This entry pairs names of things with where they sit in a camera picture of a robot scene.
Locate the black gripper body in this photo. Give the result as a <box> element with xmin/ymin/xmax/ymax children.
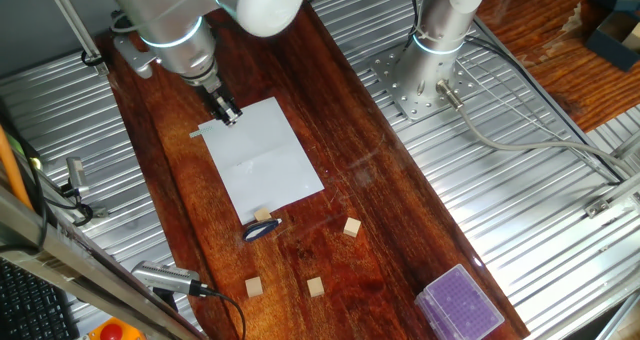
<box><xmin>202</xmin><ymin>82</ymin><xmax>236</xmax><ymax>112</ymax></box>

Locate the white paper sheet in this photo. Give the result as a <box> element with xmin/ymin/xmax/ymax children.
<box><xmin>198</xmin><ymin>96</ymin><xmax>326</xmax><ymax>226</ymax></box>

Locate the aluminium pole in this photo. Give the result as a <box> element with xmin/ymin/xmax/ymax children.
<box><xmin>42</xmin><ymin>0</ymin><xmax>110</xmax><ymax>76</ymax></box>

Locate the orange pole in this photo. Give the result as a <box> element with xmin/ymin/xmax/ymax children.
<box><xmin>0</xmin><ymin>124</ymin><xmax>34</xmax><ymax>211</ymax></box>

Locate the reddish wooden board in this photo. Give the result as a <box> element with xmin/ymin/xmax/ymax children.
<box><xmin>94</xmin><ymin>0</ymin><xmax>531</xmax><ymax>340</ymax></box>

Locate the orange emergency stop box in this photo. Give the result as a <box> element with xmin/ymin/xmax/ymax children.
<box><xmin>87</xmin><ymin>317</ymin><xmax>146</xmax><ymax>340</ymax></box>

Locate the black keyboard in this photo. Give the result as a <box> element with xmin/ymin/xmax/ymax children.
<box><xmin>0</xmin><ymin>257</ymin><xmax>81</xmax><ymax>340</ymax></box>

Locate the purple pipette tip box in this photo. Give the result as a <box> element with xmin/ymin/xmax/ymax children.
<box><xmin>413</xmin><ymin>263</ymin><xmax>506</xmax><ymax>340</ymax></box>

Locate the dark blue open box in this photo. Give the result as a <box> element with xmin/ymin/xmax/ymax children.
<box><xmin>584</xmin><ymin>10</ymin><xmax>640</xmax><ymax>73</ymax></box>

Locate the small silver camera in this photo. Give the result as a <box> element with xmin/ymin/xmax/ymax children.
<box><xmin>66</xmin><ymin>157</ymin><xmax>91</xmax><ymax>197</ymax></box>

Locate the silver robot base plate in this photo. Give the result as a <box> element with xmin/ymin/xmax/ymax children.
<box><xmin>369</xmin><ymin>42</ymin><xmax>481</xmax><ymax>123</ymax></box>

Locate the large silver camera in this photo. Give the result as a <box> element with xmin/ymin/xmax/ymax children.
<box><xmin>130</xmin><ymin>260</ymin><xmax>204</xmax><ymax>297</ymax></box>

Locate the black camera cable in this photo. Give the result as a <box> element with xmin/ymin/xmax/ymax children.
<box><xmin>199</xmin><ymin>287</ymin><xmax>247</xmax><ymax>340</ymax></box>

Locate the black camera stand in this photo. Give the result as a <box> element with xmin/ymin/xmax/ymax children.
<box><xmin>152</xmin><ymin>287</ymin><xmax>180</xmax><ymax>314</ymax></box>

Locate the thick black cable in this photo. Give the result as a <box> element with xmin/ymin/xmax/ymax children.
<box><xmin>0</xmin><ymin>97</ymin><xmax>51</xmax><ymax>254</ymax></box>

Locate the aluminium frame beam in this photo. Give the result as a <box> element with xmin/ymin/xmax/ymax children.
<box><xmin>0</xmin><ymin>184</ymin><xmax>209</xmax><ymax>340</ymax></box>

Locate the grey cable with metal connector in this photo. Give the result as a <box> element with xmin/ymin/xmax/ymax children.
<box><xmin>434</xmin><ymin>78</ymin><xmax>640</xmax><ymax>179</ymax></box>

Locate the aluminium corner bracket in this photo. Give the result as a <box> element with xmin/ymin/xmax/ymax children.
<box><xmin>583</xmin><ymin>195</ymin><xmax>612</xmax><ymax>220</ymax></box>

